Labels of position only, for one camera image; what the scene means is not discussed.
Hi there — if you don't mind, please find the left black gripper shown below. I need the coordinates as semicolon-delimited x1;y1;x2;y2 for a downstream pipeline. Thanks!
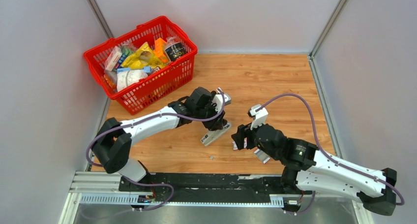
194;101;226;132

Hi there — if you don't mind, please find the black and grey stapler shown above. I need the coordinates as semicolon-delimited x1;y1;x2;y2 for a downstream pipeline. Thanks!
201;122;232;146

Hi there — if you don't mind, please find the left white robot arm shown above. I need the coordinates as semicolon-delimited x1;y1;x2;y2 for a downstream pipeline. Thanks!
86;87;232;192

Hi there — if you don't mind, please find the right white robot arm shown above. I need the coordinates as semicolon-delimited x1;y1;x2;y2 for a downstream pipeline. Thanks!
231;124;397;216

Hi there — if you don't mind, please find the white red staple box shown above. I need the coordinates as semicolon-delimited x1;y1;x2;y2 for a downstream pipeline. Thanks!
232;142;239;151

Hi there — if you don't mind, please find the red plastic shopping basket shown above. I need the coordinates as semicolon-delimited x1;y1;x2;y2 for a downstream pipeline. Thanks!
84;16;198;115

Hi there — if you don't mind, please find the black labelled package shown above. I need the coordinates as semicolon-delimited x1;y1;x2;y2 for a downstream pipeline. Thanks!
164;42;188;62

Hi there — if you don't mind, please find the orange box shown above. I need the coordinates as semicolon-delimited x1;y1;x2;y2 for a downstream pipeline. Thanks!
153;38;170;64

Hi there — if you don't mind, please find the yellow snack bag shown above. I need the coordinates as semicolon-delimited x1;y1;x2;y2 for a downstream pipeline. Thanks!
121;42;166;69

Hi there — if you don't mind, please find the white round package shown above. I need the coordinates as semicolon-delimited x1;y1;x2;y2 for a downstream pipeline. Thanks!
117;69;148;92

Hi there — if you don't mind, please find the white pink box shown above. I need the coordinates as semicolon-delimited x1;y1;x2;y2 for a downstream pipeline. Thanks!
104;46;122;71

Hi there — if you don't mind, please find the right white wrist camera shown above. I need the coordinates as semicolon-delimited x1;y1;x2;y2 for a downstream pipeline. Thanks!
248;104;268;130

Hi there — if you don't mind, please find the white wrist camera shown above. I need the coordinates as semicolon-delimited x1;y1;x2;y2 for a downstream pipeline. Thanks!
248;104;268;130
212;88;232;113

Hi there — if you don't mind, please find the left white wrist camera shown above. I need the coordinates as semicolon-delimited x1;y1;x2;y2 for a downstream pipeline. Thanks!
212;88;232;113

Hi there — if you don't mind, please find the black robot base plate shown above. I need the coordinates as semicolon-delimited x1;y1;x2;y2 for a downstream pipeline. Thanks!
119;173;301;203

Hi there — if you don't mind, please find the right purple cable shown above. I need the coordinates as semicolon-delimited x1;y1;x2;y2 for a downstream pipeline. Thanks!
255;93;405;216

